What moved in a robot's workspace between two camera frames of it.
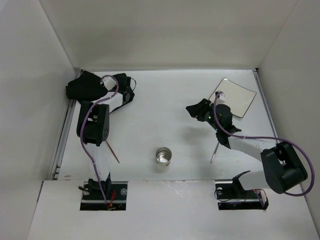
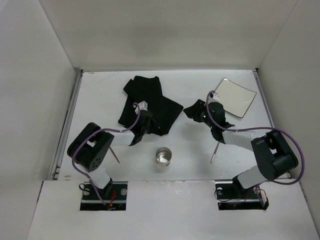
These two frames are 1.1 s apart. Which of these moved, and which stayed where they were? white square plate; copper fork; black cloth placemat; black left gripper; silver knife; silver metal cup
Moved: black cloth placemat; black left gripper
Stayed: copper fork; white square plate; silver metal cup; silver knife
